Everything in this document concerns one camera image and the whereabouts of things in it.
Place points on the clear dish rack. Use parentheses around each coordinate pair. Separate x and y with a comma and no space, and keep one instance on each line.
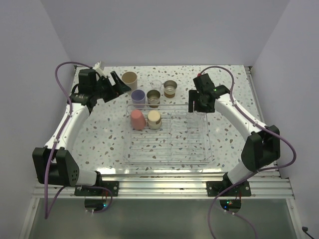
(173,144)

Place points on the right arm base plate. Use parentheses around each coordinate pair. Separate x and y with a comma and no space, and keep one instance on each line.
(214,188)

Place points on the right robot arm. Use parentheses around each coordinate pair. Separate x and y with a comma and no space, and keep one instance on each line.
(261,147)

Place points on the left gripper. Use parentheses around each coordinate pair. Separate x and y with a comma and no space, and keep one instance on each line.
(121,88)

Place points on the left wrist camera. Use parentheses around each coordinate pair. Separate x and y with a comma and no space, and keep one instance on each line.
(98,68)

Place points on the steel cup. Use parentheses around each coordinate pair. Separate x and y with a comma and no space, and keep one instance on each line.
(153,98)
(154,119)
(170,87)

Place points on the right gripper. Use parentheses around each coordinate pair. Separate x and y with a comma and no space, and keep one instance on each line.
(194,95)

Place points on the left controller board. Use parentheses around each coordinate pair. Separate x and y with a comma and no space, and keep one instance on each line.
(97,205)

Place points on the right controller board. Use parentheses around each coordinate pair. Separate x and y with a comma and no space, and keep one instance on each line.
(231,205)

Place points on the clear glass tumbler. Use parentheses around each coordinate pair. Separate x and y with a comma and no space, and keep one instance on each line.
(196,120)

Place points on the aluminium frame rail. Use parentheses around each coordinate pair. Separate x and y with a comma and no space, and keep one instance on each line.
(266,185)

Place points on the pink cup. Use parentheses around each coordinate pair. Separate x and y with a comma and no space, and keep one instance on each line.
(138,121)

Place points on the steel cup back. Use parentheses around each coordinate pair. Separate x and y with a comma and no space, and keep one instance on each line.
(170,87)

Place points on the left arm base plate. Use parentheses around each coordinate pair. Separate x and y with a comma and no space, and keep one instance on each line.
(107,188)

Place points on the controller board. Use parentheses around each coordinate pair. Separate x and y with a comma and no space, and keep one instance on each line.
(97,205)
(231,205)

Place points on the tall beige cup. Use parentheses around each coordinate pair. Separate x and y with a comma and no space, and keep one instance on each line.
(131,80)

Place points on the purple cup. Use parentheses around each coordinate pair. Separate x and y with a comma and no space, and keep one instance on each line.
(138,98)

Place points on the clear glass mug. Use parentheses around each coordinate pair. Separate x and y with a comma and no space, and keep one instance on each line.
(156,85)

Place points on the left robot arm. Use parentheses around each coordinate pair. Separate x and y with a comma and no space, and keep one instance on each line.
(54,164)

